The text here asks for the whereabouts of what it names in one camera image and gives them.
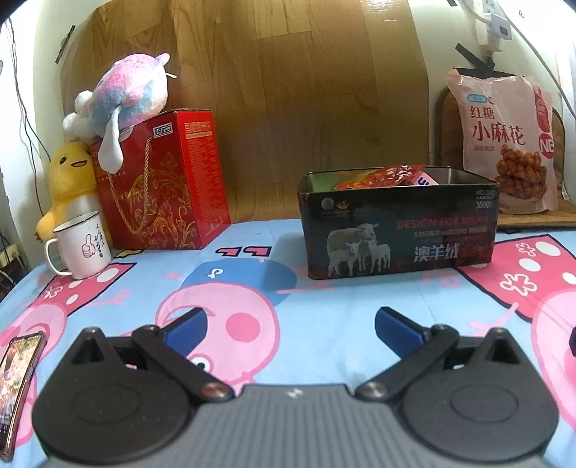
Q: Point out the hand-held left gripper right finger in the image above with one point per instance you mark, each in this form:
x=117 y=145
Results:
x=396 y=330

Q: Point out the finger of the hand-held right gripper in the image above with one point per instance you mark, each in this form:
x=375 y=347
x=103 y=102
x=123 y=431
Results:
x=573 y=343

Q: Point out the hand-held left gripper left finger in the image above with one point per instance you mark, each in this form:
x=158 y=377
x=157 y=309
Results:
x=186 y=328

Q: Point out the black tin box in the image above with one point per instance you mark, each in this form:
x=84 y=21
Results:
x=405 y=234

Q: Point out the red snack packet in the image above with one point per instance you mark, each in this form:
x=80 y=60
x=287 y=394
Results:
x=382 y=177

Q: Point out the cartoon pig printed blanket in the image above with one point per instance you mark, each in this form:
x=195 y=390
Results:
x=288 y=306

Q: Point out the white enamel mug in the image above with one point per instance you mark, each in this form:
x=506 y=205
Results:
x=85 y=247

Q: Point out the red gift box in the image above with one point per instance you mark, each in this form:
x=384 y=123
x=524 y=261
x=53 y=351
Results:
x=180 y=189

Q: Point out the smartphone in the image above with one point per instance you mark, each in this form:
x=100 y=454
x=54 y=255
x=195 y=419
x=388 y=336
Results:
x=18 y=382

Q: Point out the yellow duck plush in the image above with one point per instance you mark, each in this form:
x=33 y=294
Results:
x=67 y=180

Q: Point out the pink snack bag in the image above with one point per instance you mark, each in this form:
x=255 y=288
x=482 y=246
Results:
x=495 y=135

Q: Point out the pastel plush toy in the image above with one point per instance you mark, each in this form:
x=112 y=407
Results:
x=126 y=90

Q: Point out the wood-pattern panel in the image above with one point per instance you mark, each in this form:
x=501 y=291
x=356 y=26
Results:
x=292 y=90

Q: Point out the black tape strip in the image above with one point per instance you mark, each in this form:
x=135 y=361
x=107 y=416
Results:
x=472 y=56

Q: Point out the white power strip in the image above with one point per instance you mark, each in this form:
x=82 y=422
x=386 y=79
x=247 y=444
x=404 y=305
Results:
x=497 y=24

